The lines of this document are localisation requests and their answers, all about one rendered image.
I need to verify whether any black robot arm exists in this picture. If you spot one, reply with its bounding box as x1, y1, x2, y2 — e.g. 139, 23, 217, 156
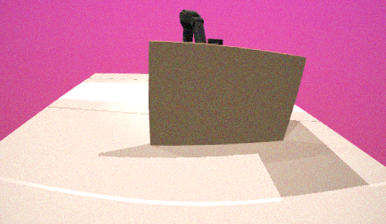
179, 9, 223, 44

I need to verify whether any brown flat board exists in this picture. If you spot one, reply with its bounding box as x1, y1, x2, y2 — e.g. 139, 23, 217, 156
148, 41, 306, 146

